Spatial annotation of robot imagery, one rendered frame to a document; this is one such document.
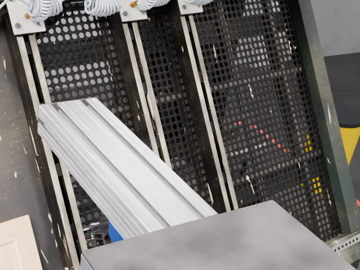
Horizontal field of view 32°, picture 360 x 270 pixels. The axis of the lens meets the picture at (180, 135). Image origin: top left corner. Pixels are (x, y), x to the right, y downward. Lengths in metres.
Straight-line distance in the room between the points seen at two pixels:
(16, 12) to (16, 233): 0.63
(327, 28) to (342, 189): 4.91
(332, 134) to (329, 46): 4.99
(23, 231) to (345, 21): 6.25
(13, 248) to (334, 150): 1.45
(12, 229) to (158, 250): 1.29
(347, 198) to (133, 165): 2.10
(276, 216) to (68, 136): 0.29
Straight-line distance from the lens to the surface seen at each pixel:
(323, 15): 7.46
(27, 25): 1.91
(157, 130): 2.13
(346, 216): 2.82
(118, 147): 0.82
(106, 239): 1.83
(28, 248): 1.94
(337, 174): 2.79
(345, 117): 4.66
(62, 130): 0.85
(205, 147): 2.28
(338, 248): 2.75
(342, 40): 7.85
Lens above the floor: 2.43
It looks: 28 degrees down
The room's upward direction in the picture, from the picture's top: 9 degrees clockwise
